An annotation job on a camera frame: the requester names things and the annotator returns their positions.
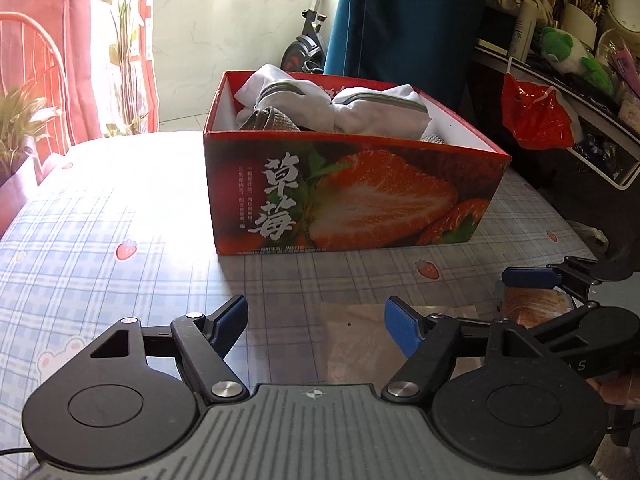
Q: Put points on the white brush holder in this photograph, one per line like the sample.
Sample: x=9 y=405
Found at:
x=580 y=22

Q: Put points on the black exercise bike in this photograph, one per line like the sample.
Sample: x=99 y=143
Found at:
x=305 y=40

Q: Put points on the dark blue foil packet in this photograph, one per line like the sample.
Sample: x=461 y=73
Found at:
x=600 y=152

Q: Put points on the blue curtain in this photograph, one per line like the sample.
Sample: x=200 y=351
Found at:
x=400 y=20

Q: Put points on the green and white plush toy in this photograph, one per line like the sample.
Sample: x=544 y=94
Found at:
x=560 y=42

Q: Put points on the brown striped pouch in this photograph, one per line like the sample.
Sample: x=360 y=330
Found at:
x=535 y=305

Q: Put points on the white spray bottle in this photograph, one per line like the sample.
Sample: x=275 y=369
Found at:
x=522 y=35

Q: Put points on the round white mirror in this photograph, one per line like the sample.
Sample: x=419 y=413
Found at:
x=625 y=10

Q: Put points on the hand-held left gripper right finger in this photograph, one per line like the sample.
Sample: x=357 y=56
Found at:
x=402 y=327

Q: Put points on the pink packet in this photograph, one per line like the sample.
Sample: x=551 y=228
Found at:
x=625 y=65

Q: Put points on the white mesh zip bag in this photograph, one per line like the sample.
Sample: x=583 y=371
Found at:
x=380 y=117
x=250 y=87

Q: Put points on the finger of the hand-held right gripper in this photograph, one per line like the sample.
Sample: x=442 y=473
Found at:
x=530 y=276
x=560 y=327

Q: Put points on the person's right hand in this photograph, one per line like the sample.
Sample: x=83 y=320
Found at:
x=616 y=388

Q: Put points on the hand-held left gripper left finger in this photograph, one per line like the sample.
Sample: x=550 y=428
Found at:
x=230 y=322

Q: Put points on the red strawberry print box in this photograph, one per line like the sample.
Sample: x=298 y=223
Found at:
x=250 y=210

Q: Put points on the checked bed sheet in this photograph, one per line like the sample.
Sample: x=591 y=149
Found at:
x=125 y=200

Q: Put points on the red plastic bag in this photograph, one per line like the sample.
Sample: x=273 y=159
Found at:
x=535 y=115

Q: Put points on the grey knitted cloth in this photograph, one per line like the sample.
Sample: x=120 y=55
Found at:
x=272 y=120

